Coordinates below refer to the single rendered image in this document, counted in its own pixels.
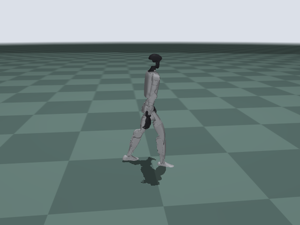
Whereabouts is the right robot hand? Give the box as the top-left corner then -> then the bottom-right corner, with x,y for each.
142,111 -> 151,129

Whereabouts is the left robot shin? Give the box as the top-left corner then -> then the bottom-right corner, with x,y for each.
127,135 -> 142,157

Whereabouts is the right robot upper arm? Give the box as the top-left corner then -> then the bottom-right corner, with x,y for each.
150,74 -> 160,98

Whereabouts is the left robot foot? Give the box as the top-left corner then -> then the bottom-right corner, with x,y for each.
122,155 -> 139,161

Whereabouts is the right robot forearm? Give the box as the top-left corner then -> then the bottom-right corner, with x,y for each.
146,93 -> 157,115

